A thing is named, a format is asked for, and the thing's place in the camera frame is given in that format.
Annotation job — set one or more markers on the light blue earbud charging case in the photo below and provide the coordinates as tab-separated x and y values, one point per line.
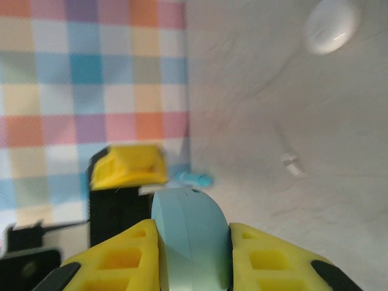
191	236

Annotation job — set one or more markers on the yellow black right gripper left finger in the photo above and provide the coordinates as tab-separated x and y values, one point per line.
121	263

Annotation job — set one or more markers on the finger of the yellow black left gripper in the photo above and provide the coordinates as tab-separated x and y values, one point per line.
127	169

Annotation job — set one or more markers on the white round plate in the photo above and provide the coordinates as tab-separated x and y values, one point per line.
330	27

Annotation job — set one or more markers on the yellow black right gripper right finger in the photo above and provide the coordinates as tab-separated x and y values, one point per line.
266	266

